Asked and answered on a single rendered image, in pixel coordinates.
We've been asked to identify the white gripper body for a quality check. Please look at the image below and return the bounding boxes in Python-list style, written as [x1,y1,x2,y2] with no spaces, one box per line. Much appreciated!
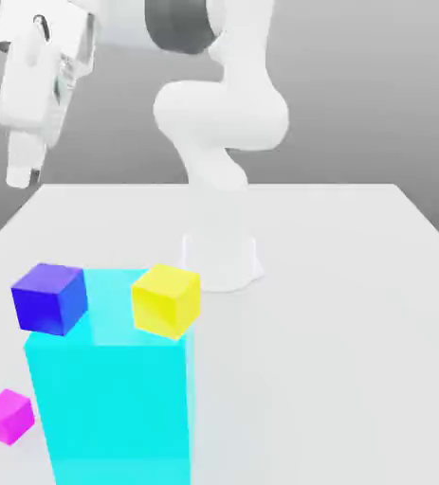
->
[0,40,69,149]

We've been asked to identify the small blue cube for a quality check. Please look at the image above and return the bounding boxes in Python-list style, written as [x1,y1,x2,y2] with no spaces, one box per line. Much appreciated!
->
[9,261,89,337]

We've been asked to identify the small yellow cube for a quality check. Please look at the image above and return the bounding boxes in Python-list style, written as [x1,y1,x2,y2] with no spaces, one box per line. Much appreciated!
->
[130,262,202,342]

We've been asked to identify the small magenta cube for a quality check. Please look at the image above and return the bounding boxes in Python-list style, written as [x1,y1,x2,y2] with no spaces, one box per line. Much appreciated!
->
[0,387,37,447]

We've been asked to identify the large cyan box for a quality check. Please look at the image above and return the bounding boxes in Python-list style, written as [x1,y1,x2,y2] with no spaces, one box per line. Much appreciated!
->
[23,267,198,485]

